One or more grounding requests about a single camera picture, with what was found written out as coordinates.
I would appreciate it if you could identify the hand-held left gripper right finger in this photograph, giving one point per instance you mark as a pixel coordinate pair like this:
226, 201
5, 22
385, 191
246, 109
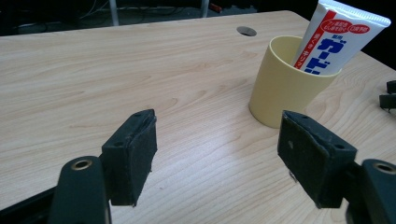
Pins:
314, 158

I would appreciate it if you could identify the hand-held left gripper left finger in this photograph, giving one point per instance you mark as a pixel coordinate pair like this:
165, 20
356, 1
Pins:
130, 155

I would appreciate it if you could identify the white toothpaste tube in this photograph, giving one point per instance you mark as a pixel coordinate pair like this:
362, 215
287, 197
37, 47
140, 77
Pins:
339, 40

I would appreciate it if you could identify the yellow mug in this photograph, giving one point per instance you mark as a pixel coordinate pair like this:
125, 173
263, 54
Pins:
286, 93

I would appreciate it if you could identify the grey table grommet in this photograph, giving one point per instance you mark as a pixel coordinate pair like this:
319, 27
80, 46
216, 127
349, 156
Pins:
246, 31

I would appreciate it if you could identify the small red thing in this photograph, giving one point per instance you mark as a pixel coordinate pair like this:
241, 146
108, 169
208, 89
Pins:
215, 7

